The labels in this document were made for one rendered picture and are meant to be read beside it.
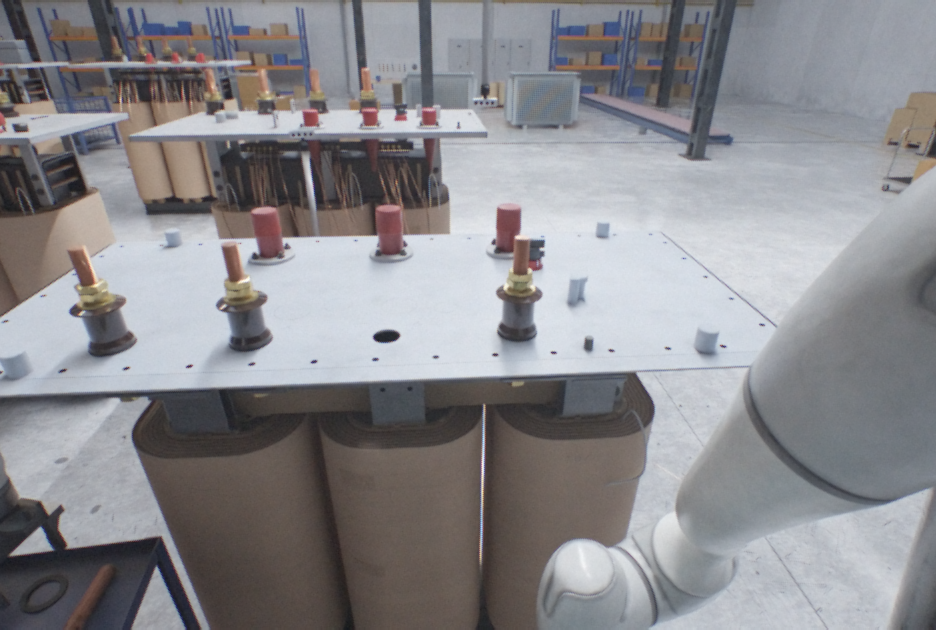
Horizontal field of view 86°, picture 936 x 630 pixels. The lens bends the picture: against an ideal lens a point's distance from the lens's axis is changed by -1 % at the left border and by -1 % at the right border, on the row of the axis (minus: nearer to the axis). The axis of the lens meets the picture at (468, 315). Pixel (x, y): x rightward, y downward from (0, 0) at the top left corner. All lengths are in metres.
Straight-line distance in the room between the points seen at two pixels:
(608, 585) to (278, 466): 0.88
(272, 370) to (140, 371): 0.24
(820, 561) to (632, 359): 1.87
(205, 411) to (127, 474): 1.88
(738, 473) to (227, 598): 1.50
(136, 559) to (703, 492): 1.27
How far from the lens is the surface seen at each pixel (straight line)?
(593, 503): 1.42
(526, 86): 13.13
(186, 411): 1.29
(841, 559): 2.82
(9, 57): 7.89
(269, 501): 1.39
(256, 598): 1.68
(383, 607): 1.68
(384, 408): 1.18
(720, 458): 0.37
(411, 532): 1.42
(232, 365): 1.05
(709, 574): 0.73
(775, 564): 2.65
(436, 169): 2.70
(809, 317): 0.30
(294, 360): 1.02
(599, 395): 1.23
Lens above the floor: 1.89
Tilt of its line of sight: 28 degrees down
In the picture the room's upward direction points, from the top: straight up
